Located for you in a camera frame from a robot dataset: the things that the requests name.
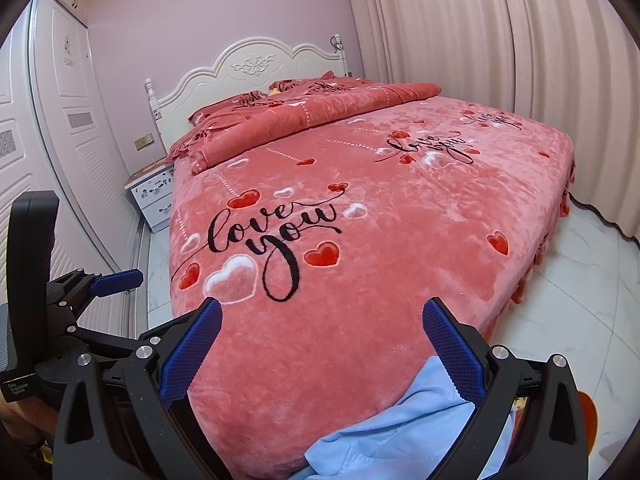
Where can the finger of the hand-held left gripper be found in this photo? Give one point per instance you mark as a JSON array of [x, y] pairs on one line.
[[117, 282], [105, 342]]

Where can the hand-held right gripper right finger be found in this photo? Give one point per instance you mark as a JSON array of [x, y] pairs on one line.
[[452, 350]]

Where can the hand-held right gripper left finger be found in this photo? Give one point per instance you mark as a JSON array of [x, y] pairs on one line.
[[192, 350]]

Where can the orange plastic bin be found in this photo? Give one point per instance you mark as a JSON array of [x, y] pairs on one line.
[[589, 420]]

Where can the person's left hand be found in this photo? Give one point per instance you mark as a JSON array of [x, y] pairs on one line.
[[27, 417]]

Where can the white nightstand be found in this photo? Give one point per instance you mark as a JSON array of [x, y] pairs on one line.
[[152, 200]]

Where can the light blue clothing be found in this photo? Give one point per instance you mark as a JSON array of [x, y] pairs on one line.
[[400, 435]]

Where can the white wardrobe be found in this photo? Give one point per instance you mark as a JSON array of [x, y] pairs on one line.
[[60, 135]]

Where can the bed with pink blanket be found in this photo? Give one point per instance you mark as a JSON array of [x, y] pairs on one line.
[[375, 260]]

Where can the pink printed pillow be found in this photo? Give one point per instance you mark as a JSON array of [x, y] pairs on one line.
[[235, 105], [310, 85]]

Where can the white carved headboard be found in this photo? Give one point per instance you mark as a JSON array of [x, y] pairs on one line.
[[250, 65]]

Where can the pale pink curtain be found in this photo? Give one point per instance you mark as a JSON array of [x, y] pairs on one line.
[[500, 35]]

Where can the brass wall socket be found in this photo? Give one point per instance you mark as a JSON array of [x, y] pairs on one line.
[[145, 142]]

